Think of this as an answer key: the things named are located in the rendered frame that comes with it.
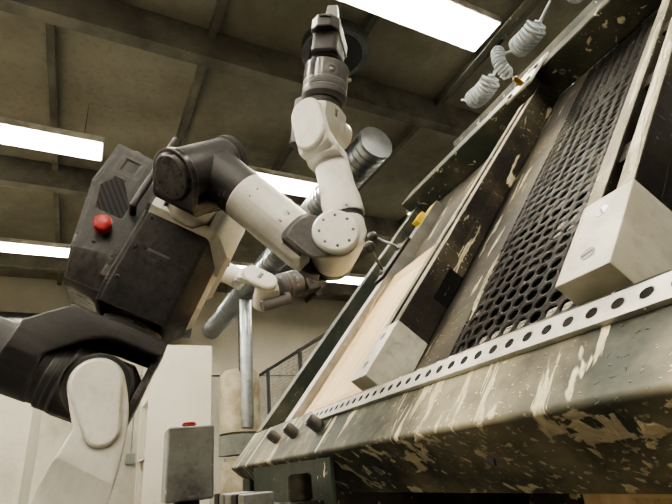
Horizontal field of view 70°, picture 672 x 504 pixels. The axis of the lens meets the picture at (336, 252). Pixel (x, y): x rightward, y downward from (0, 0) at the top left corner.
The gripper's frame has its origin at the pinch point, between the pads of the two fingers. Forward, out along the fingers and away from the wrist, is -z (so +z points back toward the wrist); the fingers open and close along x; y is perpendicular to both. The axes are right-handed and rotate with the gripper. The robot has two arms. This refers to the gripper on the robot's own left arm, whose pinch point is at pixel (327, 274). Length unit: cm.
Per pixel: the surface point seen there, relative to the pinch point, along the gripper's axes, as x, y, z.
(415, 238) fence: -0.3, 15.8, -27.8
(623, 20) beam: -21, 89, -58
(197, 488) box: 46, -2, 57
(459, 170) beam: -21, 20, -57
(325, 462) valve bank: 46, 59, 45
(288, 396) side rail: 32.1, -7.8, 24.2
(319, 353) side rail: 22.9, -8.0, 9.4
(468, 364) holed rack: 40, 95, 39
